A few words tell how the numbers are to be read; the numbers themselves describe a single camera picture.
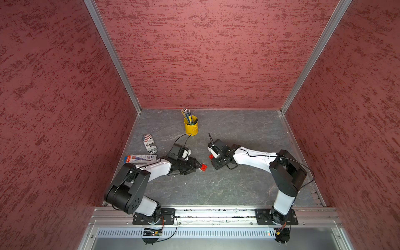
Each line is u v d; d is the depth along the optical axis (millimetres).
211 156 837
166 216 738
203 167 873
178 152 736
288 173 478
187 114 976
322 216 760
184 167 777
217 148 721
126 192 432
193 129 999
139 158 936
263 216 731
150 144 976
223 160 664
